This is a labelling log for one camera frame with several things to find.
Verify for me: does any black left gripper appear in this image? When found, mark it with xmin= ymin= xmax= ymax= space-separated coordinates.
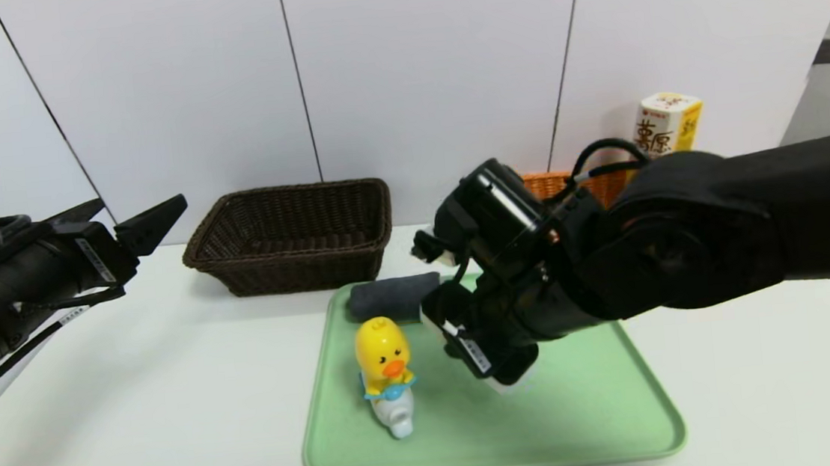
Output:
xmin=0 ymin=190 xmax=196 ymax=317

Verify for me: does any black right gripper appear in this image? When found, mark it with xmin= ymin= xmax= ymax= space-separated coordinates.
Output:
xmin=417 ymin=273 xmax=543 ymax=394

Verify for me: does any black whiteboard eraser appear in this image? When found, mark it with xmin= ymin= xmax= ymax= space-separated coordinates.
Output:
xmin=422 ymin=301 xmax=543 ymax=402

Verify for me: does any yellow duck toy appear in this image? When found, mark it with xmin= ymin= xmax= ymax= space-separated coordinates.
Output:
xmin=352 ymin=313 xmax=421 ymax=444

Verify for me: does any yellow potato chips box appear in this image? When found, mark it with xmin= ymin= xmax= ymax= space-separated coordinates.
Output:
xmin=629 ymin=88 xmax=709 ymax=169

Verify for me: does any orange wicker basket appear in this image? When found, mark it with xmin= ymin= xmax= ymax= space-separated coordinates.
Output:
xmin=521 ymin=164 xmax=635 ymax=217

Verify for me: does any dark brown wicker basket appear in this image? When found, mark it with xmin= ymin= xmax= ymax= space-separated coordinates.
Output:
xmin=177 ymin=177 xmax=398 ymax=304

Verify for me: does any dark grey rolled towel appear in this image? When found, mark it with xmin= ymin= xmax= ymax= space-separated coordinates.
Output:
xmin=345 ymin=272 xmax=444 ymax=327

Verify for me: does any light green plastic tray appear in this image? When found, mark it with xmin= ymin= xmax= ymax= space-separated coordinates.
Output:
xmin=287 ymin=255 xmax=689 ymax=466

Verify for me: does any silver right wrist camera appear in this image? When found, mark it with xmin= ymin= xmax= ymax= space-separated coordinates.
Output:
xmin=411 ymin=225 xmax=464 ymax=272

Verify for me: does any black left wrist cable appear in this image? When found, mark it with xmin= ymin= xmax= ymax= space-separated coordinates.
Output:
xmin=0 ymin=285 xmax=132 ymax=398

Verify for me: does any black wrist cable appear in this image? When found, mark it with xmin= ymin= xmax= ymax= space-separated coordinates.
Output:
xmin=0 ymin=285 xmax=132 ymax=398
xmin=565 ymin=135 xmax=653 ymax=184

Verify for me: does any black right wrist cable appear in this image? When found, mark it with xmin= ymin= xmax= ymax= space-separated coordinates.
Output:
xmin=565 ymin=135 xmax=653 ymax=184

